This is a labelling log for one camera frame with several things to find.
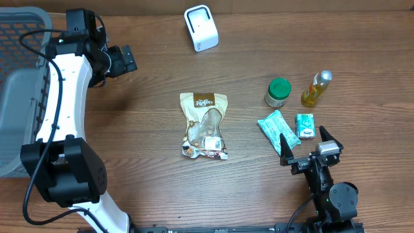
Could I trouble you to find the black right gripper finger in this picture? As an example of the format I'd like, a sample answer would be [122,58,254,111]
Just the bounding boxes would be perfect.
[279,133,294,166]
[319,126,343,151]

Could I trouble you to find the teal tissue pack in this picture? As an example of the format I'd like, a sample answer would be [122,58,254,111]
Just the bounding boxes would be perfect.
[296,113,316,139]

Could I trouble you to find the teal snack packet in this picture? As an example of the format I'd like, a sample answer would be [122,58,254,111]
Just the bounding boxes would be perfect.
[257,110,301,155]

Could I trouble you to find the yellow dish soap bottle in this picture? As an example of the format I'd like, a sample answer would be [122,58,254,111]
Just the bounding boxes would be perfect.
[301,70,333,107]

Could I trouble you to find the green lid jar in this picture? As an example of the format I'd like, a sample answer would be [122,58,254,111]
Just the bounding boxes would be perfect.
[265,78,292,107]

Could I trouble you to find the brown snack pouch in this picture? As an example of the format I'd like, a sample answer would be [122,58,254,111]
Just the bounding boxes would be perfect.
[180,93,228,160]

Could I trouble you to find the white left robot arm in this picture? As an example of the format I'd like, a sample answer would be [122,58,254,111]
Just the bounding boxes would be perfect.
[20,8,136,232]

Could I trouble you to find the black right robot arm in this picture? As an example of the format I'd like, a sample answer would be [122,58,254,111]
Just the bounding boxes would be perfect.
[279,126,364,232]

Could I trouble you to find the white barcode scanner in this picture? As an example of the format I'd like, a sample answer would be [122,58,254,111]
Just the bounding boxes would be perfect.
[184,5,219,52]

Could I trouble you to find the grey plastic basket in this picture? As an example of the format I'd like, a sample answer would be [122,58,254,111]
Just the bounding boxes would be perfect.
[1,6,52,178]

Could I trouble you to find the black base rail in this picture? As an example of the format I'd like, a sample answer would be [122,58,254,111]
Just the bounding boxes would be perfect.
[77,221,366,233]

